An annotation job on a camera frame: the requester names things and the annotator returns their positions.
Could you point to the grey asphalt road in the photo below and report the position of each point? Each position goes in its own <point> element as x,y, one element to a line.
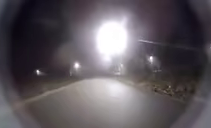
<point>103,103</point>

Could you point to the row of street lamps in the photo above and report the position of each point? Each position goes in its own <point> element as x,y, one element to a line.
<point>76,65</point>

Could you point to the pale kerb strip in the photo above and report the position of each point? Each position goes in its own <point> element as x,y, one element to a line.
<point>48,93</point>

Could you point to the dry grass verge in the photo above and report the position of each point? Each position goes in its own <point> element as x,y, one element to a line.
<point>43,85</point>
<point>166,86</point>

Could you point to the bright street lamp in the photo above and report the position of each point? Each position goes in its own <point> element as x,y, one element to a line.
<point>111,38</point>

